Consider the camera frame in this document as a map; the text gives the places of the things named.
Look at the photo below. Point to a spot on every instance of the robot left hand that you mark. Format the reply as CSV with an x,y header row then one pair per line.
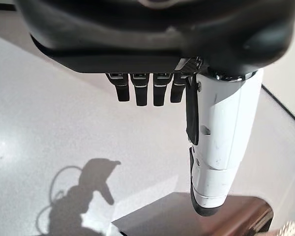
x,y
137,37

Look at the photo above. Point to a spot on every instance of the glossy brown stool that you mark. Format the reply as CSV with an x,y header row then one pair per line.
x,y
162,216

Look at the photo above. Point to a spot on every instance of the cream wicker basket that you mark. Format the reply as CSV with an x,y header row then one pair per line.
x,y
292,229

